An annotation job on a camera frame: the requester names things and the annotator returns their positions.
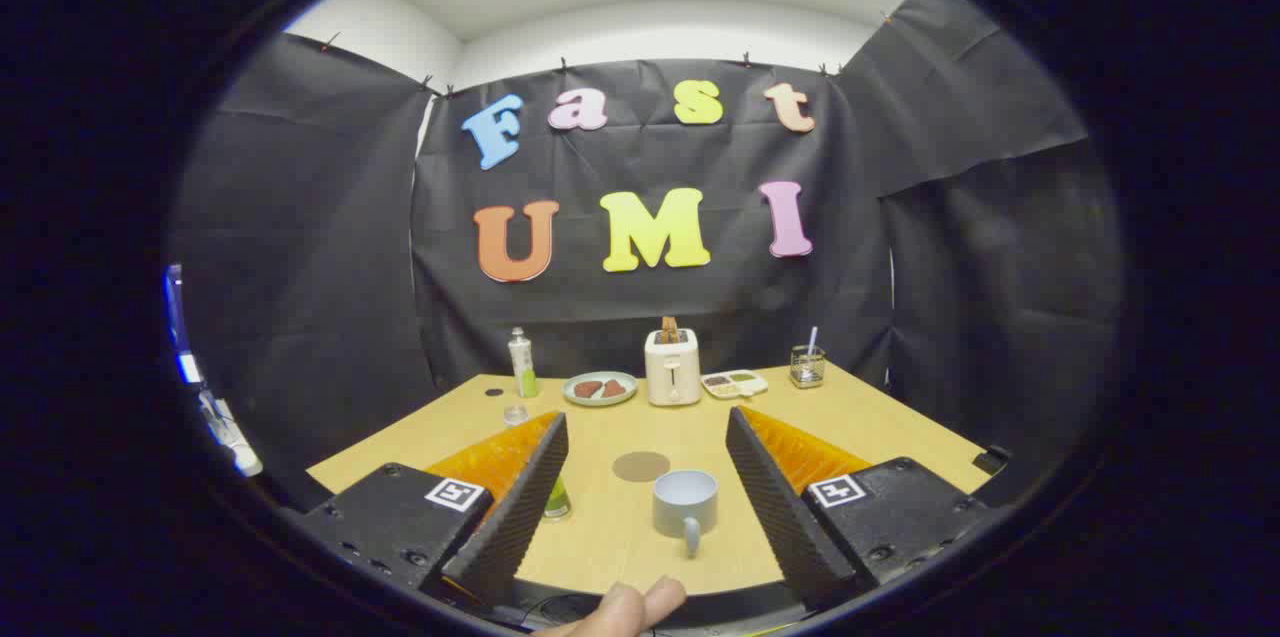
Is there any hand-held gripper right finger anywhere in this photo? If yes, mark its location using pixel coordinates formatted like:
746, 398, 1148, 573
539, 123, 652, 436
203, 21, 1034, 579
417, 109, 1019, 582
725, 405, 991, 610

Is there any cream toaster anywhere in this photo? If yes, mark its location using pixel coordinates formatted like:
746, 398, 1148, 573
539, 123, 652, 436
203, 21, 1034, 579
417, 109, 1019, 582
644, 328, 703, 407

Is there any pale blue cup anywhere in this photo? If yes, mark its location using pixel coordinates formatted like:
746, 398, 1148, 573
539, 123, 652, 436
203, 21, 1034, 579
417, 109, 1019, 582
652, 470, 719, 558

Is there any clear green label juice bottle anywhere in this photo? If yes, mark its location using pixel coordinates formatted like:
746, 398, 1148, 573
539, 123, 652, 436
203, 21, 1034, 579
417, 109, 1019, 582
503, 404, 573, 520

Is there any pale green plate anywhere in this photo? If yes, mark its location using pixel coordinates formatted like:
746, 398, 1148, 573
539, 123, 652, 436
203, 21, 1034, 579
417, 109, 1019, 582
563, 371, 639, 407

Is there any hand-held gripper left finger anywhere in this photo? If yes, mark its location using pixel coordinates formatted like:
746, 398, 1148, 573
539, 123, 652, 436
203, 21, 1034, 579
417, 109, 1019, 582
295, 410, 569, 608

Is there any wooden table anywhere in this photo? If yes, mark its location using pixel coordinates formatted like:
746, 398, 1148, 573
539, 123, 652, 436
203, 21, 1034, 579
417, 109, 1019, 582
305, 362, 1001, 598

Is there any white divided snack tray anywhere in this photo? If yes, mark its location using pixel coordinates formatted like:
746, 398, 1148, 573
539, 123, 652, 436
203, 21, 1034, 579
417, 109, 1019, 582
701, 370, 769, 400

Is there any black backdrop cloth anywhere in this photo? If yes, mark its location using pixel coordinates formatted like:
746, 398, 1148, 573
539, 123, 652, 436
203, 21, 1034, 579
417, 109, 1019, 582
170, 0, 1126, 508

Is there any white plastic equipment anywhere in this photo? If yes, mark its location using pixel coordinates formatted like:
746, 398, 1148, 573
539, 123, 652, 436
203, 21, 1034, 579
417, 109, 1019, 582
165, 264, 264, 478

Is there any brown round coaster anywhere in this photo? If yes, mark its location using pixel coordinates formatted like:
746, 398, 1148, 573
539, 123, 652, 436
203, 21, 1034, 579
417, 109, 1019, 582
612, 451, 672, 484

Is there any tall white green bottle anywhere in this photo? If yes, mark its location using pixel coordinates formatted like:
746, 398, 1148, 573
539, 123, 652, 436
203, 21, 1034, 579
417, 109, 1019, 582
508, 327, 540, 399

